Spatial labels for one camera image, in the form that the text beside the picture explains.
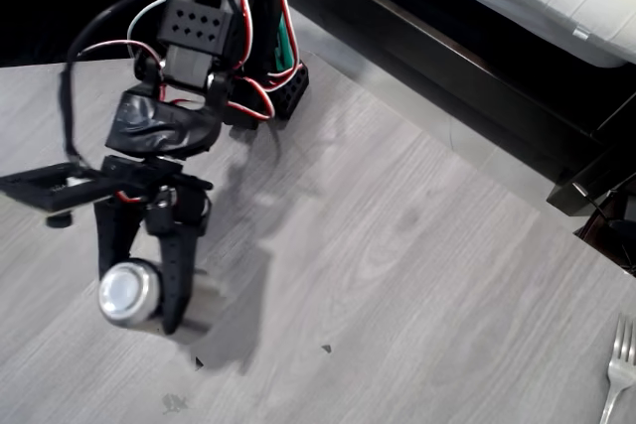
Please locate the shiny steel cup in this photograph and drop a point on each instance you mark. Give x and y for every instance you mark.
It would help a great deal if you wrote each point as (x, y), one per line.
(126, 295)

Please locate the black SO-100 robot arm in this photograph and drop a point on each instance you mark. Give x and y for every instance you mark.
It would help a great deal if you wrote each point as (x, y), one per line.
(194, 27)

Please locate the black perforated arm base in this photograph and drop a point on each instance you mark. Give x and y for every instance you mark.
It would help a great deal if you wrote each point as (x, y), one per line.
(293, 91)

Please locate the green clamp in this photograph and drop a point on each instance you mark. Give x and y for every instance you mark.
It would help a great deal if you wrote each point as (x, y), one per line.
(283, 51)

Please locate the dark object beside table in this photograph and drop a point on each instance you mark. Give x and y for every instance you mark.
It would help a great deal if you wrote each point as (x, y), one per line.
(608, 235)

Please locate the silver metal fork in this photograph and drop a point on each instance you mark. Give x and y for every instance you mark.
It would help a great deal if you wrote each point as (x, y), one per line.
(621, 369)

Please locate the black camera mount frame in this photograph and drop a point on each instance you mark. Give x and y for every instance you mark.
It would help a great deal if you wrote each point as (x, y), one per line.
(49, 190)

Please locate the black bed frame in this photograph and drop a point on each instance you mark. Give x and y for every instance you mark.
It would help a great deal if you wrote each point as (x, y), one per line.
(447, 61)

